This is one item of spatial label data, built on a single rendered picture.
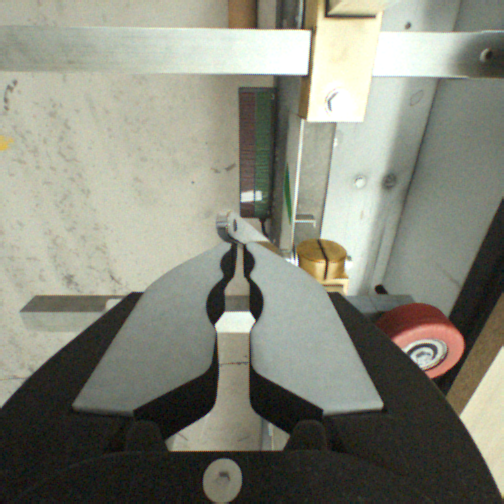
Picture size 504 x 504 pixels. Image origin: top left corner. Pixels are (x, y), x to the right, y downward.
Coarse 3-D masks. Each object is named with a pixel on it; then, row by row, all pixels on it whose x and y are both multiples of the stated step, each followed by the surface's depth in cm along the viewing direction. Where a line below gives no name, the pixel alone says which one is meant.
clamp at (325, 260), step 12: (312, 240) 31; (324, 240) 31; (300, 252) 29; (312, 252) 29; (324, 252) 29; (336, 252) 29; (300, 264) 29; (312, 264) 28; (324, 264) 27; (336, 264) 28; (348, 264) 30; (312, 276) 28; (324, 276) 29; (336, 276) 28
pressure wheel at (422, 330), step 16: (384, 288) 37; (416, 304) 29; (384, 320) 30; (400, 320) 28; (416, 320) 27; (432, 320) 27; (448, 320) 28; (400, 336) 27; (416, 336) 27; (432, 336) 27; (448, 336) 27; (416, 352) 28; (432, 352) 28; (448, 352) 28; (432, 368) 29; (448, 368) 29
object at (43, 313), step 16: (32, 304) 32; (48, 304) 32; (64, 304) 32; (80, 304) 32; (96, 304) 32; (240, 304) 33; (368, 304) 33; (384, 304) 33; (400, 304) 33; (32, 320) 32; (48, 320) 32; (64, 320) 32; (80, 320) 32; (224, 320) 32; (240, 320) 32
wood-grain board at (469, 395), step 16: (496, 304) 30; (496, 320) 30; (480, 336) 32; (496, 336) 30; (480, 352) 32; (496, 352) 30; (464, 368) 34; (480, 368) 32; (496, 368) 30; (464, 384) 34; (480, 384) 32; (496, 384) 32; (448, 400) 37; (464, 400) 34; (480, 400) 33; (496, 400) 33; (464, 416) 35; (480, 416) 35; (496, 416) 35; (480, 432) 36; (496, 432) 36; (480, 448) 38; (496, 448) 38; (496, 464) 40; (496, 480) 43
